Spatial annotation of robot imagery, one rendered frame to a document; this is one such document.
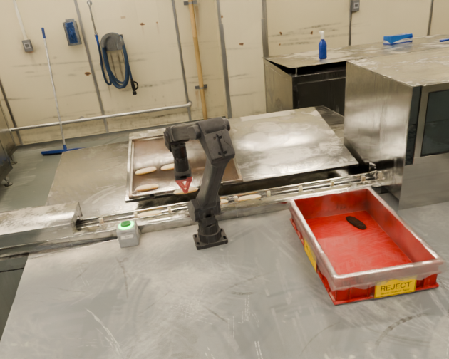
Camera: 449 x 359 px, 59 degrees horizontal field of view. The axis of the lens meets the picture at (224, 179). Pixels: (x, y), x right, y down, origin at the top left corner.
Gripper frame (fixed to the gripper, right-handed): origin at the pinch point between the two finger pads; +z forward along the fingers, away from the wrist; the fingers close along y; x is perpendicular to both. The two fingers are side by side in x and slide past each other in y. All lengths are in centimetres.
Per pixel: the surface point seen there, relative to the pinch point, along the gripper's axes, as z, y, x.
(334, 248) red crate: 10, 41, 47
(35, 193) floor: 101, -225, -148
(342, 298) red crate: 8, 65, 39
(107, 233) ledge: 8.7, 9.9, -32.3
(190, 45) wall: 2, -369, 33
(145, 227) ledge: 8.8, 10.1, -17.9
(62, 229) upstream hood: 4.1, 9.3, -48.5
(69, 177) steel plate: 14, -58, -61
